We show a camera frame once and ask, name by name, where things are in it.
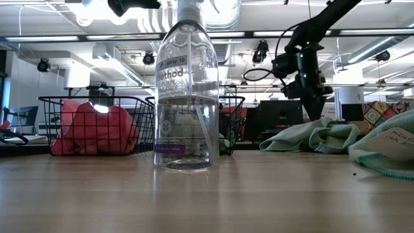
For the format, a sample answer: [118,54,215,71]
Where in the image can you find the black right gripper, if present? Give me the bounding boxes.
[284,44,334,122]

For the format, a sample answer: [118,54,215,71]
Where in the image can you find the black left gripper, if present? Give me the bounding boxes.
[107,0,162,17]

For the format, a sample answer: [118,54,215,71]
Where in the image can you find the mint green microfiber towel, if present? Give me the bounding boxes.
[219,131,236,153]
[259,118,360,154]

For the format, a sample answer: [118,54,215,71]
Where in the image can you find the mint towel with teal edge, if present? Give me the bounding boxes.
[347,108,414,181]

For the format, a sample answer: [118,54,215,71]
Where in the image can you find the pink microfiber towel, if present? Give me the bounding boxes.
[50,98,140,155]

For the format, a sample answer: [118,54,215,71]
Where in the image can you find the black computer monitor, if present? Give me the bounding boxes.
[259,100,305,132]

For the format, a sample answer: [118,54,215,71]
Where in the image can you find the white round pillar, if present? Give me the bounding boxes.
[334,86,365,122]

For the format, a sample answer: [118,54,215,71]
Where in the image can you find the black box at pillar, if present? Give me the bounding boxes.
[341,103,365,122]

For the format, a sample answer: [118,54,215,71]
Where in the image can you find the brown cardboard box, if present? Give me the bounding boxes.
[349,121,369,134]

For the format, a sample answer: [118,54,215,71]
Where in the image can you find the white ceiling air unit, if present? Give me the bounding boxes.
[92,43,145,84]

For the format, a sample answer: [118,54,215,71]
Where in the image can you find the colourful patchwork quilt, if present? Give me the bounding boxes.
[361,100,414,130]

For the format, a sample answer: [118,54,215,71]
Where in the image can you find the white hanging cylinder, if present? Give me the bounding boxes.
[63,67,91,89]

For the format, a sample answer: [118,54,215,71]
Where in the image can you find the white handwritten paper tag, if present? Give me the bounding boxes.
[364,126,414,162]

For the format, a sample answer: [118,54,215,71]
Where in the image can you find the clear method spray bottle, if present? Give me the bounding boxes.
[153,0,221,172]

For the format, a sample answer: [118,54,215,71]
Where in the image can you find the small grey desk monitor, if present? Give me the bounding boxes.
[6,105,39,129]

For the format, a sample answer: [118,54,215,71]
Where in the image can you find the black right camera cable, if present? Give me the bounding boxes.
[243,21,303,82]

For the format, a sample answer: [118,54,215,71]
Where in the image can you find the grey long ceiling duct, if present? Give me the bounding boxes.
[347,35,414,65]

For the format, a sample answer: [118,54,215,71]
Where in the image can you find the silver round ceiling duct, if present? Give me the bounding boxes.
[200,0,242,32]

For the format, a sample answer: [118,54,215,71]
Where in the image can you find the black cable loop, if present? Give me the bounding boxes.
[0,129,30,146]

